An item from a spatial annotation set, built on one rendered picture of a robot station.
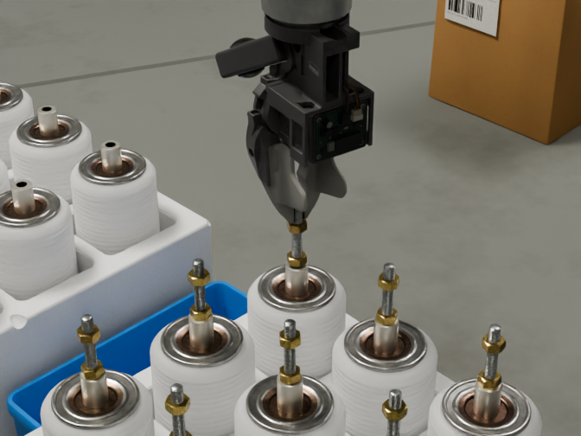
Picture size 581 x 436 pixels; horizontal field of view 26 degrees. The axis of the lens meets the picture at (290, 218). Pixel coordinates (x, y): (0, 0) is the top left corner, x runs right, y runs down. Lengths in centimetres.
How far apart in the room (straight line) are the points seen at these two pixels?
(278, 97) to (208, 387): 27
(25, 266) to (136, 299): 14
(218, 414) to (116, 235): 33
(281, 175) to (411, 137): 88
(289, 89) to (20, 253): 40
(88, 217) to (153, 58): 86
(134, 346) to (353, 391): 35
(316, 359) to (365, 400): 10
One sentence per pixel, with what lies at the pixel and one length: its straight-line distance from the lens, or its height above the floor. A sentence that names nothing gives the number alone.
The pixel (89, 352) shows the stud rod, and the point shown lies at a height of 31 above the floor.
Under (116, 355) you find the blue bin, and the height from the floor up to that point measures 10.
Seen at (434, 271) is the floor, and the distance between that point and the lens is 168.
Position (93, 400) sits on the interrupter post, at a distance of 109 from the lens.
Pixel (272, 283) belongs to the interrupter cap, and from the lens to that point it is 122.
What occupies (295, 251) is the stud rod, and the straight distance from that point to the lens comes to 119.
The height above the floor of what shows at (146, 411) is 25.
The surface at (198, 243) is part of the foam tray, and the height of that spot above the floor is 16.
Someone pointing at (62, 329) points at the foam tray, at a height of 14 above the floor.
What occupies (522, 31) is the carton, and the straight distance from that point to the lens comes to 195.
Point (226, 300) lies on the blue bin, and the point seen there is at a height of 10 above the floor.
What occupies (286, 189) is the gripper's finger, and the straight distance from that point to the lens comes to 112.
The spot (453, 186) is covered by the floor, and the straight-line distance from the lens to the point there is 187.
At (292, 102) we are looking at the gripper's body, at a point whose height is 48.
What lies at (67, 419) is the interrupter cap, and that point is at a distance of 108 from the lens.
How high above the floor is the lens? 97
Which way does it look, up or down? 33 degrees down
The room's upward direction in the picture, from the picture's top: straight up
